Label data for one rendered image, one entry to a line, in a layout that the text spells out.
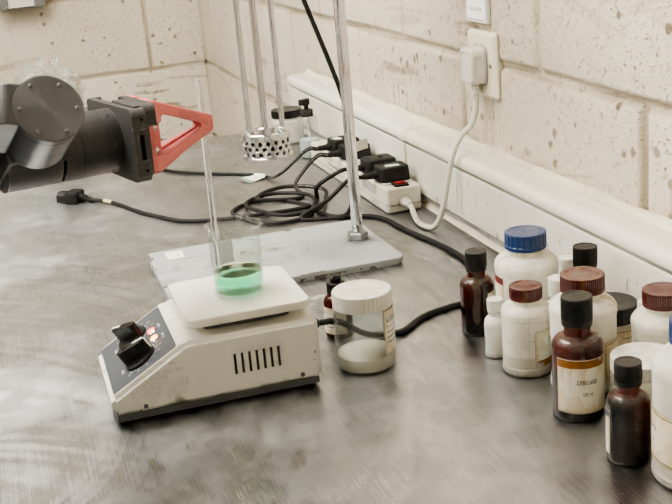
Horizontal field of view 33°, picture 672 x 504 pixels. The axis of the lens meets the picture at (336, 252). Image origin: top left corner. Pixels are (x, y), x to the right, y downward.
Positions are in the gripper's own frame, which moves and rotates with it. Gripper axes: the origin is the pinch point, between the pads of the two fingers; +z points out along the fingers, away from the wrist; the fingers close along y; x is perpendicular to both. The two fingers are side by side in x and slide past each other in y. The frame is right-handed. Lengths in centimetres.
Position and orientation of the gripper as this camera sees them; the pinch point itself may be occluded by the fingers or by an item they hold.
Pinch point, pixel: (202, 123)
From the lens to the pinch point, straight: 106.0
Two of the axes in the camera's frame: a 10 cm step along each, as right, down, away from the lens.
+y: -5.5, -2.1, 8.1
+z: 8.3, -2.2, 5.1
